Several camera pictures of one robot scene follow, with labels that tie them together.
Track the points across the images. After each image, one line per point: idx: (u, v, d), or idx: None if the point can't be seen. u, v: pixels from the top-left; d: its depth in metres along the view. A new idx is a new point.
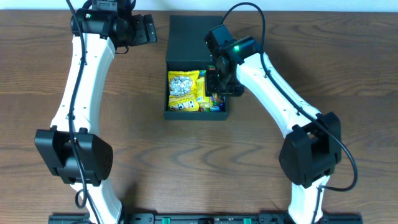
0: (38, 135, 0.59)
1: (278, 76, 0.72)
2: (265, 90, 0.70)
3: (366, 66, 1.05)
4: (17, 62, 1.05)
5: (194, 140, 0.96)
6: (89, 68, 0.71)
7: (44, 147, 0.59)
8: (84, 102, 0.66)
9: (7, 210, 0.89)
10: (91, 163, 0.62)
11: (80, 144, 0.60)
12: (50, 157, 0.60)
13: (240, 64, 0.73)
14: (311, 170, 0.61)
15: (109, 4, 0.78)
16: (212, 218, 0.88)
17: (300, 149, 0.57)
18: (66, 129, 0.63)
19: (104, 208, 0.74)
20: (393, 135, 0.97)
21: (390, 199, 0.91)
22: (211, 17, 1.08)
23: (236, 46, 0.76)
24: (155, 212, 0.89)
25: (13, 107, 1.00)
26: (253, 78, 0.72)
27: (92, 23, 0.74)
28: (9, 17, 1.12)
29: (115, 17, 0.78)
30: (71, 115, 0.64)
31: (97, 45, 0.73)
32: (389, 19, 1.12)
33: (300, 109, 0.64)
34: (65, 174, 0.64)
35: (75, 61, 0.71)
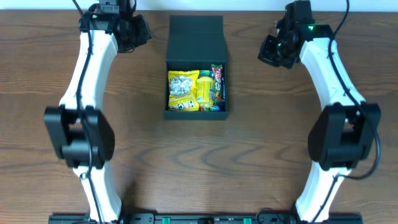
0: (46, 111, 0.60)
1: (339, 61, 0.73)
2: (323, 67, 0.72)
3: (367, 66, 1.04)
4: (16, 61, 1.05)
5: (194, 140, 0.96)
6: (95, 58, 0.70)
7: (51, 122, 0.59)
8: (90, 84, 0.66)
9: (8, 210, 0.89)
10: (97, 139, 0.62)
11: (86, 120, 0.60)
12: (58, 134, 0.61)
13: (308, 42, 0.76)
14: (334, 149, 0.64)
15: (112, 7, 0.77)
16: (212, 218, 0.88)
17: (334, 122, 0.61)
18: (73, 107, 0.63)
19: (102, 200, 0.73)
20: (393, 135, 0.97)
21: (390, 199, 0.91)
22: (211, 17, 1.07)
23: (311, 26, 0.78)
24: (155, 212, 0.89)
25: (13, 107, 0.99)
26: (314, 54, 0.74)
27: (97, 23, 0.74)
28: (7, 16, 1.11)
29: (117, 19, 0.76)
30: (78, 94, 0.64)
31: (103, 38, 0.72)
32: (390, 18, 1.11)
33: (346, 91, 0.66)
34: (70, 155, 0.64)
35: (82, 51, 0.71)
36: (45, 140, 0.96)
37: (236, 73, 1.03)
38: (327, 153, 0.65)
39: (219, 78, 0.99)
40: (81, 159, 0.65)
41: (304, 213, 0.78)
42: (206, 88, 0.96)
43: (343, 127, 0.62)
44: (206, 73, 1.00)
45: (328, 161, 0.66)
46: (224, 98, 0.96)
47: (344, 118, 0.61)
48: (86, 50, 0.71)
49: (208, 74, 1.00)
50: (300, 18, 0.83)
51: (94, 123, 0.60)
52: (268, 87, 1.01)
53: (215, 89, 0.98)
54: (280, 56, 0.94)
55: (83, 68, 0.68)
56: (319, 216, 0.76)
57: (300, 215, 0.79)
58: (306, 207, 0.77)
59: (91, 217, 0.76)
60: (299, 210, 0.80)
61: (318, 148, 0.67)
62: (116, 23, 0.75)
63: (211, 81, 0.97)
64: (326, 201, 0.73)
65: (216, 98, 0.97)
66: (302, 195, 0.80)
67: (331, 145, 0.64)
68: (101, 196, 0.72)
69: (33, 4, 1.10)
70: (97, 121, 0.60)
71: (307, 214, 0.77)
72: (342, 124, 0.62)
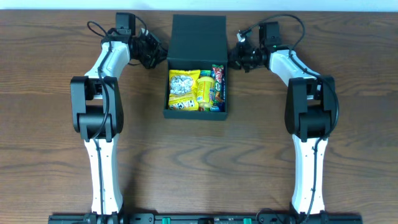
0: (73, 79, 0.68)
1: (299, 60, 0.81)
2: (286, 65, 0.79)
3: (367, 66, 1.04)
4: (16, 61, 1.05)
5: (194, 139, 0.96)
6: (114, 52, 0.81)
7: (77, 87, 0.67)
8: (109, 65, 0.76)
9: (10, 210, 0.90)
10: (113, 104, 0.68)
11: (106, 85, 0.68)
12: (80, 98, 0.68)
13: (272, 53, 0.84)
14: (304, 117, 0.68)
15: (125, 30, 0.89)
16: (212, 218, 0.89)
17: (295, 91, 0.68)
18: (96, 77, 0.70)
19: (109, 182, 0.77)
20: (394, 135, 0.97)
21: (390, 199, 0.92)
22: (215, 17, 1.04)
23: (274, 45, 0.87)
24: (155, 212, 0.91)
25: (13, 107, 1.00)
26: (278, 58, 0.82)
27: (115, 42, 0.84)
28: (6, 16, 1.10)
29: (130, 39, 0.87)
30: (99, 68, 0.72)
31: (119, 44, 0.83)
32: (390, 18, 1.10)
33: (305, 70, 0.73)
34: (86, 122, 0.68)
35: (103, 50, 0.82)
36: (45, 141, 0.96)
37: (236, 73, 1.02)
38: (300, 122, 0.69)
39: (220, 78, 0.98)
40: (94, 128, 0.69)
41: (300, 204, 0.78)
42: (206, 88, 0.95)
43: (304, 94, 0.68)
44: (207, 73, 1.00)
45: (303, 132, 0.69)
46: (224, 98, 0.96)
47: (300, 84, 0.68)
48: (107, 47, 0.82)
49: (209, 74, 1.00)
50: (269, 37, 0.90)
51: (112, 86, 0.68)
52: (267, 87, 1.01)
53: (215, 89, 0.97)
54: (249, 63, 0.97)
55: (104, 57, 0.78)
56: (315, 205, 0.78)
57: (298, 208, 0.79)
58: (300, 196, 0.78)
59: (93, 208, 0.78)
60: (295, 204, 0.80)
61: (290, 122, 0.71)
62: (130, 42, 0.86)
63: (211, 81, 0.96)
64: (316, 183, 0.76)
65: (215, 98, 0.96)
66: (295, 191, 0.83)
67: (299, 114, 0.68)
68: (105, 178, 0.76)
69: (32, 4, 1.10)
70: (114, 85, 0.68)
71: (302, 204, 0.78)
72: (303, 91, 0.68)
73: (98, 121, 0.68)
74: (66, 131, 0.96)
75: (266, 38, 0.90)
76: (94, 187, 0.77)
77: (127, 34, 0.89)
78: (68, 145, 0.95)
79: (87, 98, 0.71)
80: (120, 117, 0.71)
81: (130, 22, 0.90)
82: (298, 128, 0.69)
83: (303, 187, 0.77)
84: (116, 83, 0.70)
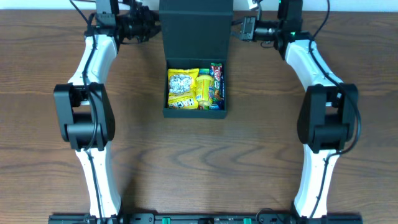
0: (56, 89, 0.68)
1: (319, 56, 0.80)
2: (305, 61, 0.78)
3: (367, 65, 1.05)
4: (17, 61, 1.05)
5: (194, 140, 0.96)
6: (99, 51, 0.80)
7: (61, 97, 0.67)
8: (94, 67, 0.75)
9: (7, 210, 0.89)
10: (101, 113, 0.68)
11: (93, 93, 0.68)
12: (65, 109, 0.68)
13: (290, 43, 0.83)
14: (319, 128, 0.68)
15: (108, 16, 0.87)
16: (212, 218, 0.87)
17: (313, 99, 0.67)
18: (80, 84, 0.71)
19: (106, 189, 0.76)
20: (393, 135, 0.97)
21: (390, 200, 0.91)
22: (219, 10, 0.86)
23: (293, 33, 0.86)
24: (155, 212, 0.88)
25: (14, 107, 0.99)
26: (296, 51, 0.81)
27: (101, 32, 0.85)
28: (10, 17, 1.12)
29: (115, 30, 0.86)
30: (84, 74, 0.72)
31: (104, 38, 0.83)
32: (390, 19, 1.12)
33: (326, 76, 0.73)
34: (74, 131, 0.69)
35: (87, 48, 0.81)
36: (45, 140, 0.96)
37: (236, 73, 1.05)
38: (314, 132, 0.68)
39: (219, 76, 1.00)
40: (84, 138, 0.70)
41: (301, 207, 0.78)
42: (205, 86, 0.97)
43: (323, 104, 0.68)
44: (206, 71, 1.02)
45: (316, 142, 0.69)
46: (224, 96, 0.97)
47: (319, 94, 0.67)
48: (91, 45, 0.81)
49: (208, 73, 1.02)
50: (290, 18, 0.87)
51: (97, 94, 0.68)
52: (267, 87, 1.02)
53: (214, 88, 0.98)
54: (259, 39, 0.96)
55: (88, 58, 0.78)
56: (319, 211, 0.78)
57: (300, 213, 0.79)
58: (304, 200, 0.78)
59: (91, 212, 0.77)
60: (296, 207, 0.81)
61: (304, 132, 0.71)
62: (115, 33, 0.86)
63: (210, 79, 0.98)
64: (322, 191, 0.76)
65: (214, 96, 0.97)
66: (299, 191, 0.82)
67: (314, 126, 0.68)
68: (101, 185, 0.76)
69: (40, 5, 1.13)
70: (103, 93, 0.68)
71: (304, 208, 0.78)
72: (320, 99, 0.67)
73: (88, 130, 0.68)
74: None
75: (286, 18, 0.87)
76: (91, 195, 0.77)
77: (111, 24, 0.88)
78: (69, 145, 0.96)
79: (73, 105, 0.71)
80: (109, 124, 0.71)
81: (111, 5, 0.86)
82: (311, 138, 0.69)
83: (308, 193, 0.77)
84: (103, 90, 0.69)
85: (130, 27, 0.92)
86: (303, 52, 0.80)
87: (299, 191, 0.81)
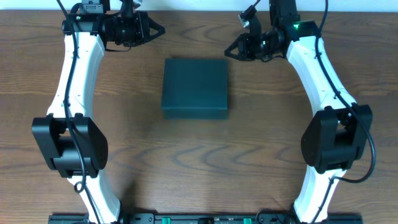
0: (35, 124, 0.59)
1: (328, 61, 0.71)
2: (312, 70, 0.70)
3: (366, 66, 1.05)
4: (17, 61, 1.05)
5: (194, 140, 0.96)
6: (81, 62, 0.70)
7: (41, 134, 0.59)
8: (78, 90, 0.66)
9: (9, 210, 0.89)
10: (88, 149, 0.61)
11: (76, 127, 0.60)
12: (48, 145, 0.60)
13: (294, 42, 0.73)
14: (327, 154, 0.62)
15: (95, 6, 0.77)
16: (212, 218, 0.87)
17: (323, 128, 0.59)
18: (62, 116, 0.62)
19: (103, 203, 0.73)
20: (393, 135, 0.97)
21: (391, 199, 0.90)
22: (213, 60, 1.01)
23: (296, 24, 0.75)
24: (155, 212, 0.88)
25: (14, 107, 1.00)
26: (301, 55, 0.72)
27: (83, 25, 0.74)
28: (10, 17, 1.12)
29: (100, 22, 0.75)
30: (66, 102, 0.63)
31: (87, 42, 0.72)
32: (389, 19, 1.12)
33: (337, 94, 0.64)
34: (63, 164, 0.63)
35: (68, 56, 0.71)
36: None
37: (236, 73, 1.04)
38: (321, 158, 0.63)
39: None
40: (73, 168, 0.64)
41: (303, 214, 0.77)
42: None
43: (333, 133, 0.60)
44: None
45: (323, 165, 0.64)
46: None
47: (331, 124, 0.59)
48: (71, 54, 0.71)
49: None
50: (285, 14, 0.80)
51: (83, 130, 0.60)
52: (267, 87, 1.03)
53: None
54: (260, 55, 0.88)
55: (69, 73, 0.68)
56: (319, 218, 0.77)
57: (300, 218, 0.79)
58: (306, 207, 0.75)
59: (91, 219, 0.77)
60: (296, 212, 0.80)
61: (310, 154, 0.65)
62: (101, 23, 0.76)
63: None
64: (324, 203, 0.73)
65: None
66: (300, 195, 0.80)
67: (323, 152, 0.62)
68: (96, 200, 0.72)
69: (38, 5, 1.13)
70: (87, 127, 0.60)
71: (305, 214, 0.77)
72: (331, 127, 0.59)
73: (76, 162, 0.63)
74: None
75: (280, 15, 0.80)
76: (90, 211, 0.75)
77: (100, 12, 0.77)
78: None
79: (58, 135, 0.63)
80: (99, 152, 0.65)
81: None
82: (318, 162, 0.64)
83: (310, 204, 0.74)
84: (89, 122, 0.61)
85: (123, 31, 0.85)
86: (308, 56, 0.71)
87: (300, 196, 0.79)
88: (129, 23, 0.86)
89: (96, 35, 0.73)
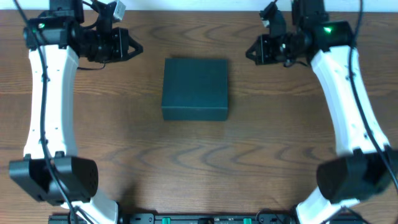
0: (12, 167, 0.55)
1: (361, 83, 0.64)
2: (341, 92, 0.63)
3: (366, 66, 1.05)
4: (17, 61, 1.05)
5: (194, 140, 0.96)
6: (52, 86, 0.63)
7: (23, 177, 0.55)
8: (56, 122, 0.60)
9: (8, 211, 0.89)
10: (75, 184, 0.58)
11: (57, 168, 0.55)
12: (32, 186, 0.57)
13: (324, 52, 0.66)
14: (346, 192, 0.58)
15: (65, 12, 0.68)
16: (212, 219, 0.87)
17: (348, 173, 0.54)
18: (40, 157, 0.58)
19: (98, 215, 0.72)
20: (394, 135, 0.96)
21: (392, 199, 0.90)
22: (216, 63, 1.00)
23: (328, 28, 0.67)
24: (155, 212, 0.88)
25: (13, 107, 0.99)
26: (329, 71, 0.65)
27: (47, 33, 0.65)
28: (9, 17, 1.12)
29: (68, 27, 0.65)
30: (43, 139, 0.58)
31: (57, 58, 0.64)
32: (389, 19, 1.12)
33: (369, 132, 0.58)
34: (51, 200, 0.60)
35: (37, 78, 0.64)
36: None
37: (236, 73, 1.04)
38: (338, 194, 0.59)
39: None
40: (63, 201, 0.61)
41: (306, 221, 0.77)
42: None
43: (357, 178, 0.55)
44: None
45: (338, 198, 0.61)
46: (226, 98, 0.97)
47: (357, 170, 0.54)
48: (41, 76, 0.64)
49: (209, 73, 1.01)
50: (311, 12, 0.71)
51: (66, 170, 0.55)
52: (267, 87, 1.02)
53: None
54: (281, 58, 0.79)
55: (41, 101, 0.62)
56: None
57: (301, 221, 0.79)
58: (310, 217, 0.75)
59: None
60: (299, 216, 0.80)
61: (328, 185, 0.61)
62: (69, 28, 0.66)
63: None
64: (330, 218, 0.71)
65: None
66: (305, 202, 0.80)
67: (341, 190, 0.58)
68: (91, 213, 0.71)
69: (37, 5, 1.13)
70: (72, 167, 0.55)
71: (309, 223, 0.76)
72: (357, 173, 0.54)
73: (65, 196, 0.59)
74: None
75: (306, 14, 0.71)
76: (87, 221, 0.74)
77: (71, 16, 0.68)
78: None
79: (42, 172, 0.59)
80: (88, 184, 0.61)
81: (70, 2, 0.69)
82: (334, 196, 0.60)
83: (315, 216, 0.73)
84: (73, 159, 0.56)
85: (99, 47, 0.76)
86: (340, 74, 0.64)
87: (306, 203, 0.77)
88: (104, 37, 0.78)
89: (68, 46, 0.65)
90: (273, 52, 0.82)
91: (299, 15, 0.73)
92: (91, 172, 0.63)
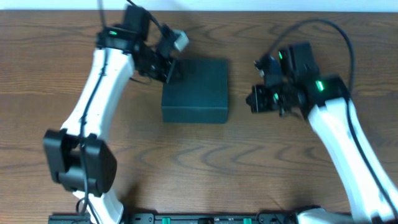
0: (47, 135, 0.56)
1: (364, 139, 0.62)
2: (346, 152, 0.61)
3: (366, 66, 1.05)
4: (17, 61, 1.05)
5: (194, 140, 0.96)
6: (107, 81, 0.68)
7: (53, 147, 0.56)
8: (98, 109, 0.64)
9: (8, 210, 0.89)
10: (97, 170, 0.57)
11: (87, 149, 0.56)
12: (56, 160, 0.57)
13: (321, 110, 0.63)
14: None
15: (134, 27, 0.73)
16: (212, 218, 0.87)
17: None
18: (75, 133, 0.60)
19: (104, 214, 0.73)
20: (394, 135, 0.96)
21: None
22: (217, 63, 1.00)
23: (321, 86, 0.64)
24: (155, 212, 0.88)
25: (14, 107, 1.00)
26: (331, 129, 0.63)
27: (117, 42, 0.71)
28: (10, 17, 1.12)
29: (133, 41, 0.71)
30: (83, 119, 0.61)
31: (118, 59, 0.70)
32: (390, 19, 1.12)
33: (384, 193, 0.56)
34: (66, 182, 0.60)
35: (94, 72, 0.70)
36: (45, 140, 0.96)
37: (236, 73, 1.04)
38: None
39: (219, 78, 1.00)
40: (77, 187, 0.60)
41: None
42: None
43: None
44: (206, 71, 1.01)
45: None
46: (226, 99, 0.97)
47: None
48: (99, 70, 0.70)
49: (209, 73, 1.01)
50: (300, 66, 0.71)
51: (94, 154, 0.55)
52: None
53: None
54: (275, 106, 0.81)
55: (92, 91, 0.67)
56: None
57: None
58: None
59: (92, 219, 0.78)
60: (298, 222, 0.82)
61: None
62: (134, 43, 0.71)
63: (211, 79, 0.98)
64: None
65: None
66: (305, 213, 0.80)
67: None
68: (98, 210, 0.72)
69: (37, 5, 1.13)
70: (99, 151, 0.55)
71: None
72: None
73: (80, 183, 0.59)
74: None
75: (296, 69, 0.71)
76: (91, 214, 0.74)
77: (136, 32, 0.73)
78: None
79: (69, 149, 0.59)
80: (107, 176, 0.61)
81: (143, 20, 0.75)
82: None
83: None
84: (102, 145, 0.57)
85: (153, 67, 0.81)
86: (341, 132, 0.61)
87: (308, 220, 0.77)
88: (161, 60, 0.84)
89: (128, 53, 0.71)
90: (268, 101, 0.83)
91: (290, 70, 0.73)
92: (112, 167, 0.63)
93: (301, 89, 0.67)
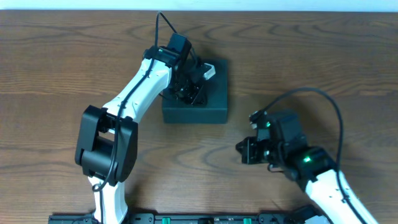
0: (87, 110, 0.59)
1: (359, 204, 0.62)
2: (342, 217, 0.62)
3: (365, 66, 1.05)
4: (17, 61, 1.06)
5: (194, 140, 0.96)
6: (148, 81, 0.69)
7: (88, 122, 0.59)
8: (137, 98, 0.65)
9: (9, 210, 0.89)
10: (123, 154, 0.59)
11: (122, 129, 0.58)
12: (87, 136, 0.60)
13: (313, 182, 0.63)
14: None
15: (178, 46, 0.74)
16: (212, 218, 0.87)
17: None
18: (114, 114, 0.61)
19: (111, 208, 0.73)
20: (393, 135, 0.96)
21: (392, 200, 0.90)
22: (219, 64, 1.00)
23: (306, 158, 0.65)
24: (155, 212, 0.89)
25: (13, 107, 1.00)
26: (323, 198, 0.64)
27: (161, 58, 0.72)
28: (9, 17, 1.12)
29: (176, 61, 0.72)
30: (123, 103, 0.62)
31: (162, 66, 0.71)
32: (390, 19, 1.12)
33: None
34: (89, 161, 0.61)
35: (139, 73, 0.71)
36: (45, 140, 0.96)
37: (236, 73, 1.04)
38: None
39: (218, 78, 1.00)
40: (97, 170, 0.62)
41: None
42: None
43: None
44: None
45: None
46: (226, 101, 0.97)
47: None
48: (143, 72, 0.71)
49: None
50: (289, 138, 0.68)
51: (127, 134, 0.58)
52: (268, 87, 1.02)
53: None
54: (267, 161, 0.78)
55: (135, 86, 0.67)
56: None
57: None
58: None
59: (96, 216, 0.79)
60: None
61: None
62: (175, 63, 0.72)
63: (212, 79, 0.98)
64: None
65: None
66: None
67: None
68: (107, 203, 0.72)
69: (37, 5, 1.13)
70: (131, 133, 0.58)
71: None
72: None
73: (104, 164, 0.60)
74: (66, 131, 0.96)
75: (284, 140, 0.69)
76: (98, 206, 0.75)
77: (177, 55, 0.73)
78: (68, 145, 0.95)
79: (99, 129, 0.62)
80: (129, 164, 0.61)
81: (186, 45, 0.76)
82: None
83: None
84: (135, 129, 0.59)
85: (182, 89, 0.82)
86: (335, 200, 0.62)
87: None
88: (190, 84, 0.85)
89: (170, 68, 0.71)
90: (259, 155, 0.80)
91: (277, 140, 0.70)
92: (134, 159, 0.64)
93: (290, 164, 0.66)
